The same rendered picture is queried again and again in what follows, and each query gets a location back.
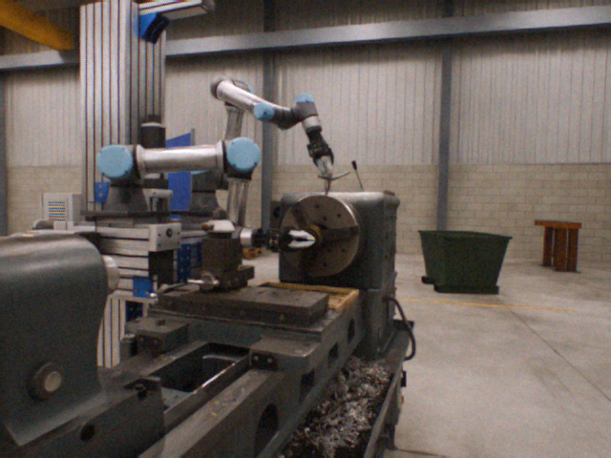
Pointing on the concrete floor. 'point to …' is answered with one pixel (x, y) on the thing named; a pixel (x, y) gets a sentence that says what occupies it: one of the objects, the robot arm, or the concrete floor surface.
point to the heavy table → (559, 244)
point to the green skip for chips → (463, 260)
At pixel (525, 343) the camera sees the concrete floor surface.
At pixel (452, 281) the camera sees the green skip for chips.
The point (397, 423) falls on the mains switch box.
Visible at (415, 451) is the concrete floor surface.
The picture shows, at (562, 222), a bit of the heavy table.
